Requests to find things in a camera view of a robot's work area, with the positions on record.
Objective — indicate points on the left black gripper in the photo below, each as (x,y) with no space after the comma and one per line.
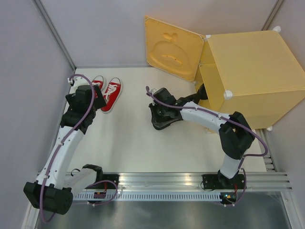
(99,102)

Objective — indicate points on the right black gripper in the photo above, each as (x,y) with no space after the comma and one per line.
(157,103)

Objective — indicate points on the black patent loafer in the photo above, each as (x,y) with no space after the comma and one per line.
(163,116)
(201,94)

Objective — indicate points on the red canvas sneaker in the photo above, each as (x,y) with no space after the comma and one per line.
(112,94)
(99,81)

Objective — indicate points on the yellow cabinet door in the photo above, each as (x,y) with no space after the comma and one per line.
(172,49)

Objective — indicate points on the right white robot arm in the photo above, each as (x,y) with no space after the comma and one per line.
(232,129)

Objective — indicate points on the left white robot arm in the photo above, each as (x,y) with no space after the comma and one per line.
(51,191)

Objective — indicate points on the yellow plastic shoe cabinet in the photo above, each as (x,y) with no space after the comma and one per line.
(254,73)

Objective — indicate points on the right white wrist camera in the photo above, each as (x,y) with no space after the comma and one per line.
(152,91)

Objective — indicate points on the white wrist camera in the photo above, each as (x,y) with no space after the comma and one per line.
(152,91)
(71,81)

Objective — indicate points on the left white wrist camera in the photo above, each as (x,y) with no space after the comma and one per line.
(71,81)

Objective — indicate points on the aluminium mounting rail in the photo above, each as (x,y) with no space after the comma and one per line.
(255,181)

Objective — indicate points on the white slotted cable duct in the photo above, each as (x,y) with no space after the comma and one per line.
(148,196)

